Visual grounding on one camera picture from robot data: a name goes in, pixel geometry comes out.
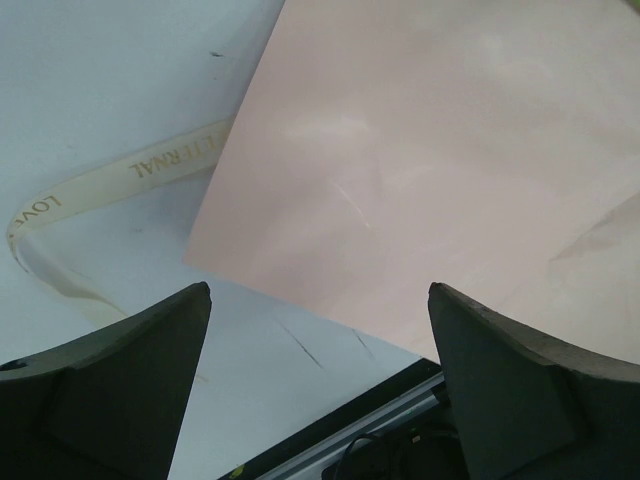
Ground pink wrapping paper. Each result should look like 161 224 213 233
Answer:
185 1 639 362

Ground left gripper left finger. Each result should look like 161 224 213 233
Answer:
1 282 211 479

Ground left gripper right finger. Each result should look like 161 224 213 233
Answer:
428 283 639 479

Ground cream printed ribbon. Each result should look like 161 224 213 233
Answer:
6 117 234 328

